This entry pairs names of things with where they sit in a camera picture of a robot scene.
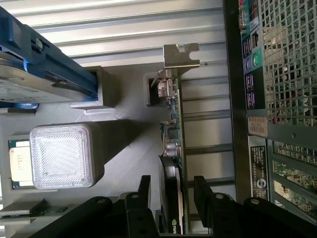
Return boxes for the silver CPU chip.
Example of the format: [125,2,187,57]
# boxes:
[8,140,34,189]

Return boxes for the hard disk in blue caddy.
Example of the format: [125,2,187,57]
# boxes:
[0,5,99,109]

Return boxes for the green graphics card with bracket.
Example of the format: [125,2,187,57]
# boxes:
[157,43,200,235]

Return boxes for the grey printed parts rack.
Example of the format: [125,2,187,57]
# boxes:
[0,65,194,238]

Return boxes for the computer case rear panel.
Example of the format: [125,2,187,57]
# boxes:
[222,0,317,224]

